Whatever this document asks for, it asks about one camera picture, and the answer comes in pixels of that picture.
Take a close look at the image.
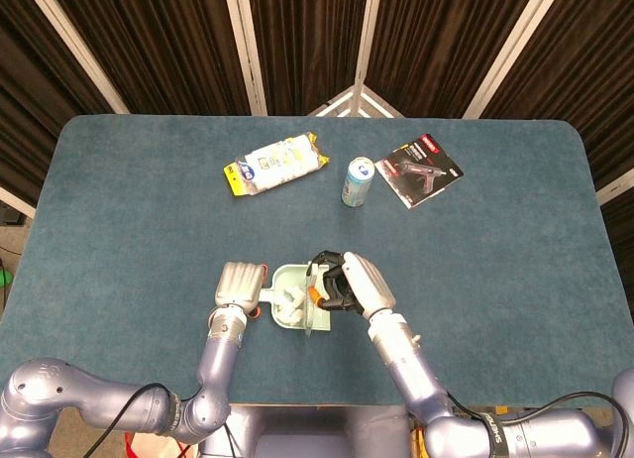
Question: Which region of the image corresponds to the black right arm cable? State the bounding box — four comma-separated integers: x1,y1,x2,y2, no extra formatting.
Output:
445,391,623,427

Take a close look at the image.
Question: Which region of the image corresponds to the white screen base bar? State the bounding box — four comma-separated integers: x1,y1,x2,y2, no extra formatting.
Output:
596,169,634,207
0,185,37,220

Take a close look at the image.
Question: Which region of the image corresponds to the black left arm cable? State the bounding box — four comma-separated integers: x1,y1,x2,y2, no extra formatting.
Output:
81,382,172,458

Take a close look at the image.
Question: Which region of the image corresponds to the silver robot torso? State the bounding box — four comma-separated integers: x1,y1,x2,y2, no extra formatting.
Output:
197,402,412,458

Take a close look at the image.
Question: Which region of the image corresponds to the mint green hand brush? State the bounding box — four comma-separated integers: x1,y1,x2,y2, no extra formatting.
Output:
302,262,331,339

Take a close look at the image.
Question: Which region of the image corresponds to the blue felt table cover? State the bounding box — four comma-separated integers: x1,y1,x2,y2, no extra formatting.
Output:
0,113,625,409

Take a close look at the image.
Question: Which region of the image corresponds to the dark brown curtain panel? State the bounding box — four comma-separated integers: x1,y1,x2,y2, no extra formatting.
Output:
47,0,252,116
364,0,539,120
247,0,370,116
482,0,634,261
0,0,118,194

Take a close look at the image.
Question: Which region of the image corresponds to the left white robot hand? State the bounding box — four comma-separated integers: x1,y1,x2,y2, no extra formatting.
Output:
213,261,271,320

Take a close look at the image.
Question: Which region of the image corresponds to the red and white bag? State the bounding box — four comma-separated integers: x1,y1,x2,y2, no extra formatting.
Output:
123,430,199,458

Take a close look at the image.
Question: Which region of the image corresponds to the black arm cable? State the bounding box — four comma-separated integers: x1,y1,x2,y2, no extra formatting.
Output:
445,391,623,427
81,382,172,458

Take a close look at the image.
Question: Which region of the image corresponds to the white screen frame post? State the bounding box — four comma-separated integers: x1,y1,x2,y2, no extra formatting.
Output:
22,0,131,115
354,0,385,88
222,0,268,116
463,0,561,120

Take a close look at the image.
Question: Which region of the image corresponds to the mint green plastic dustpan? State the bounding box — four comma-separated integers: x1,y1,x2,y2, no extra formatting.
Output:
257,263,332,333

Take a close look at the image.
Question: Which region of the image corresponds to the white triangular screen foot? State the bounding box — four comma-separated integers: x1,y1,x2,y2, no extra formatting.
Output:
306,83,408,119

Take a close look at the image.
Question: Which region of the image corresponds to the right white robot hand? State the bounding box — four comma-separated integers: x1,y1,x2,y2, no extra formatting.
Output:
309,251,397,316

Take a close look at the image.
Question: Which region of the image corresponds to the plastic pack of white rolls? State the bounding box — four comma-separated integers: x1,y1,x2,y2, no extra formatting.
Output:
222,132,332,198

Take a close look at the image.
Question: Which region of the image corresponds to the light blue drink can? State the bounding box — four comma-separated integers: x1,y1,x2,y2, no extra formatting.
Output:
340,156,375,209

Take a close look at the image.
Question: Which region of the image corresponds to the glue gun package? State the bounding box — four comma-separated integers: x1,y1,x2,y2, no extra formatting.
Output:
374,133,466,210

